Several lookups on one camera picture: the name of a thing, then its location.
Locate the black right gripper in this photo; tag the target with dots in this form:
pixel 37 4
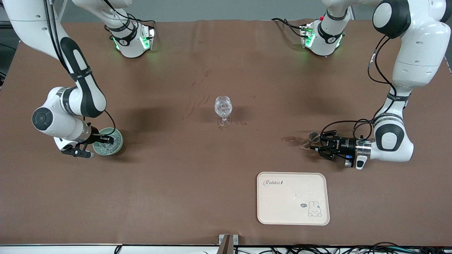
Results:
pixel 94 138

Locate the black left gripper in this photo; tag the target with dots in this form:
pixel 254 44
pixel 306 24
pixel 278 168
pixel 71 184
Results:
pixel 345 144

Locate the clear ice cubes pile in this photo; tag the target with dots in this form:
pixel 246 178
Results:
pixel 107 149

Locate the steel double jigger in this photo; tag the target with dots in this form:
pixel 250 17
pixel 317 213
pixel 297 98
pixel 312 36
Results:
pixel 314 136

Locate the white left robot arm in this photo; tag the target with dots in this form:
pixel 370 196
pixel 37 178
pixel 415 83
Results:
pixel 413 53

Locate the clear stemmed wine glass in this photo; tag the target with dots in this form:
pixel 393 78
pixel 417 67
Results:
pixel 223 107

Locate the pale green ceramic bowl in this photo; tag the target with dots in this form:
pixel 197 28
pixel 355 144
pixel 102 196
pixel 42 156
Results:
pixel 119 144

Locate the cream rabbit print tray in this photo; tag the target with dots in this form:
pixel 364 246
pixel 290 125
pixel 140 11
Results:
pixel 282 204

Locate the brown table mat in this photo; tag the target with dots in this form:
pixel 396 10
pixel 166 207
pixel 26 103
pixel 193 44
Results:
pixel 176 183

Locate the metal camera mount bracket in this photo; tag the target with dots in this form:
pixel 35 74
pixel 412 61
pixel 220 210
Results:
pixel 221 239

